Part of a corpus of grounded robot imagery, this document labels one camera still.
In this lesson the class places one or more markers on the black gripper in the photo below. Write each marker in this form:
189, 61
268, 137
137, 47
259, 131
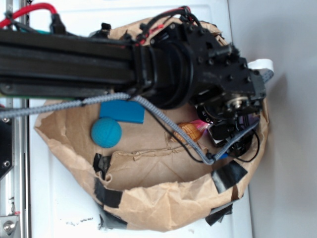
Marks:
232, 136

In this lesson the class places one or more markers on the orange spiral sea shell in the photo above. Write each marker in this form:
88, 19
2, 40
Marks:
190, 129

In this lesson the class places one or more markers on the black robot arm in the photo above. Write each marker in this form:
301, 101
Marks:
172, 61

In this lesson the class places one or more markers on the blue rectangular block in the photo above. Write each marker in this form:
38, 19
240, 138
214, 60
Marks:
124, 111

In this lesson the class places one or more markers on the brown paper bag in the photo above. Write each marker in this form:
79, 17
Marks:
146, 181

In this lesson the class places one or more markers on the blue golf ball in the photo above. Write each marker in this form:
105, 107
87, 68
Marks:
106, 132

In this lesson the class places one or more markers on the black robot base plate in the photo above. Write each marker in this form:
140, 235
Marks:
6, 157

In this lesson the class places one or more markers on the aluminium rail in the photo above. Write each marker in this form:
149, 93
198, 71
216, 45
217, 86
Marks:
15, 213

